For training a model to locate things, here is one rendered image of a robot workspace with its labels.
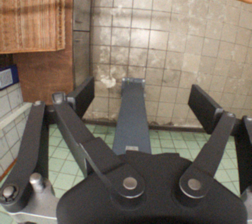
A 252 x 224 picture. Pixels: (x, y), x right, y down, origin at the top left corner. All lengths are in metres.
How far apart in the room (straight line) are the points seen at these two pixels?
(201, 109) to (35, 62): 1.26
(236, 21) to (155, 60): 1.04
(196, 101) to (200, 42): 1.62
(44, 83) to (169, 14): 1.36
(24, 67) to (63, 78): 0.37
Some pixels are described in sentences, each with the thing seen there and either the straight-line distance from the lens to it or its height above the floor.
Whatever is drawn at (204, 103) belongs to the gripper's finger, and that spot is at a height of 1.51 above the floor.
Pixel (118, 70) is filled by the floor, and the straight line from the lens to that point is 1.70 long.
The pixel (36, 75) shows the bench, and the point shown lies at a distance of 1.36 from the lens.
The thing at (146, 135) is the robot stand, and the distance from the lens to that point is 0.83.
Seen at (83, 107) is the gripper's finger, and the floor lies 1.51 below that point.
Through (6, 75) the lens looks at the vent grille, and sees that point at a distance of 1.37.
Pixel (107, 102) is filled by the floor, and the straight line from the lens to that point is 1.84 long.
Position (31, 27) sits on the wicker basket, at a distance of 1.31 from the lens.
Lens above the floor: 1.65
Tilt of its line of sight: 67 degrees down
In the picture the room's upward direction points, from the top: 172 degrees counter-clockwise
